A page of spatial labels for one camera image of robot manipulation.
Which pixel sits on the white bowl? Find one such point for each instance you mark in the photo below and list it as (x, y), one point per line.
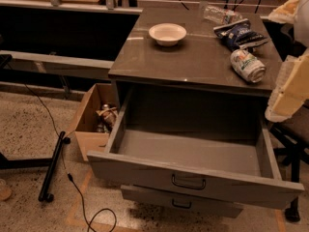
(167, 34)

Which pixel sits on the grey drawer cabinet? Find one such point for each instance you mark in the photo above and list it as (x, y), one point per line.
(189, 89)

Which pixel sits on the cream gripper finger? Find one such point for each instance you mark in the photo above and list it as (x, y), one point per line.
(291, 89)
(285, 13)

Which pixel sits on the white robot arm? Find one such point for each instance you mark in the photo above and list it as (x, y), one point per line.
(301, 24)

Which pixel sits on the grey metal rail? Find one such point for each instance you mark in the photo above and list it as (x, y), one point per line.
(61, 65)

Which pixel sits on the crushed soda can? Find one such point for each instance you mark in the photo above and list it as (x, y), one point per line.
(246, 65)

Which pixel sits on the grey bottom drawer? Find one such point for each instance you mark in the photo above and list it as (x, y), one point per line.
(182, 202)

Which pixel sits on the blue chip bag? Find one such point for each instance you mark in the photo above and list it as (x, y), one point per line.
(239, 35)

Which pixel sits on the black stand leg with wheels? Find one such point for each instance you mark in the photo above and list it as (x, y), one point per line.
(44, 195)

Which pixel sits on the cardboard box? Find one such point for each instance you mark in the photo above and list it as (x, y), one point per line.
(85, 120)

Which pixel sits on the open grey top drawer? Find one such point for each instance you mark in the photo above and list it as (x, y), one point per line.
(198, 143)

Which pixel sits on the clear plastic water bottle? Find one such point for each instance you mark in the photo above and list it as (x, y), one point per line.
(221, 16)

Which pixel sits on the cans in cardboard box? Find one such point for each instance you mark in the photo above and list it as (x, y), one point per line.
(107, 117)

